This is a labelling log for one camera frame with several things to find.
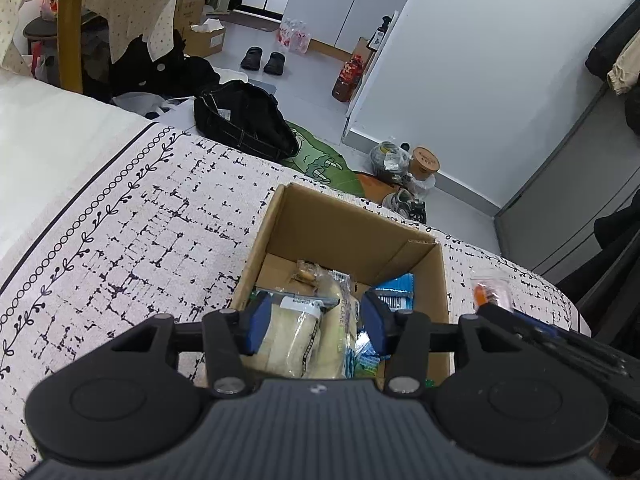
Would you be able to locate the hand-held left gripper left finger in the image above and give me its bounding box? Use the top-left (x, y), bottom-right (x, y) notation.
top-left (107, 291), bottom-right (275, 400)

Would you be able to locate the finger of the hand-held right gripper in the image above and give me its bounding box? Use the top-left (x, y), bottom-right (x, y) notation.
top-left (475, 302), bottom-right (593, 343)
top-left (522, 332), bottom-right (631, 378)

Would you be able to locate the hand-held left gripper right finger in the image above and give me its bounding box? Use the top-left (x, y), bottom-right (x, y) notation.
top-left (360, 290), bottom-right (523, 400)

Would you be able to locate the blue and green plum packet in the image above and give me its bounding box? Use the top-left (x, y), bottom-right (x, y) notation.
top-left (352, 332), bottom-right (391, 376)

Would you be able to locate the blue snack packet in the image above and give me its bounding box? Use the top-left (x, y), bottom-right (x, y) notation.
top-left (372, 273), bottom-right (416, 311)

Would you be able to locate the white cake packet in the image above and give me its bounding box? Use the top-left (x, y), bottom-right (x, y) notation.
top-left (252, 287), bottom-right (326, 378)

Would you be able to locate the long cake roll packet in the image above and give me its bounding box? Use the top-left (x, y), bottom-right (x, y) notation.
top-left (315, 267), bottom-right (363, 381)

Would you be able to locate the orange snack packet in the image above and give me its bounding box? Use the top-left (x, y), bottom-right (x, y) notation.
top-left (470, 272), bottom-right (513, 311)

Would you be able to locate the small yellow snack packet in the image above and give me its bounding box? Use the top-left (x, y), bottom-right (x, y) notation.
top-left (292, 259), bottom-right (321, 286)

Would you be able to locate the grey sneaker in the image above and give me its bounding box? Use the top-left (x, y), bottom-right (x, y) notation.
top-left (382, 187), bottom-right (428, 223)

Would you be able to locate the clear plastic bag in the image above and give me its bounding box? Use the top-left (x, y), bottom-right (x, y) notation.
top-left (369, 141), bottom-right (412, 183)

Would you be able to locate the paper cup with lid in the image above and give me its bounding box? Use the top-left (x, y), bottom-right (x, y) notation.
top-left (407, 146), bottom-right (441, 183)

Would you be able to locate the green floor mat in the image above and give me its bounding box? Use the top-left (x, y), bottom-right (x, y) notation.
top-left (282, 120), bottom-right (371, 198)

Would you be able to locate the black bag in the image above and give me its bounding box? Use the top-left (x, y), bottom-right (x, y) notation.
top-left (192, 80), bottom-right (301, 163)

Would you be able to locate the white plastic bag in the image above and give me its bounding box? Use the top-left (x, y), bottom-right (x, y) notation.
top-left (112, 91), bottom-right (196, 121)

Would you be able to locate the beige garment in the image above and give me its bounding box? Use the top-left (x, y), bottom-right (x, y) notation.
top-left (606, 40), bottom-right (640, 97)

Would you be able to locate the white bed sheet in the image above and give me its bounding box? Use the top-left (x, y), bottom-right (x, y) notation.
top-left (0, 67), bottom-right (153, 266)

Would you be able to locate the black clothing pile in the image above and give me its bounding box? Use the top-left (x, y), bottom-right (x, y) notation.
top-left (80, 30), bottom-right (221, 106)

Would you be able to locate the pack of water bottles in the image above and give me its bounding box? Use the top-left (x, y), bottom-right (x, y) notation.
top-left (276, 17), bottom-right (312, 55)

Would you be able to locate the dark spray bottle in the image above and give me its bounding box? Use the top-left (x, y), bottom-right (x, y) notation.
top-left (367, 15), bottom-right (393, 53)

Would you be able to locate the open cardboard box with tissue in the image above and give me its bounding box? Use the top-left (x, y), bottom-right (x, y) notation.
top-left (182, 20), bottom-right (227, 58)

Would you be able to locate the black hanging coat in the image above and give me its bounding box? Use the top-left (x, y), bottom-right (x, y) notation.
top-left (585, 0), bottom-right (640, 136)

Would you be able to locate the white cabinet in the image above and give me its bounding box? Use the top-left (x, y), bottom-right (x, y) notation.
top-left (282, 0), bottom-right (411, 56)

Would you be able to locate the tall brown cardboard box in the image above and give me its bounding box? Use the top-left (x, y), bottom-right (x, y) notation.
top-left (175, 0), bottom-right (208, 31)

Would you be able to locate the dotted cream tablecloth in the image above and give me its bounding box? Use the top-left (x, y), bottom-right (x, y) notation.
top-left (0, 0), bottom-right (186, 76)

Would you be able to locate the wooden table leg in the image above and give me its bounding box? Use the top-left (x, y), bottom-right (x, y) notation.
top-left (57, 0), bottom-right (93, 95)

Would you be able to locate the round dark stool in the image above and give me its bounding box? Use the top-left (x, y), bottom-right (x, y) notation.
top-left (22, 16), bottom-right (61, 56)

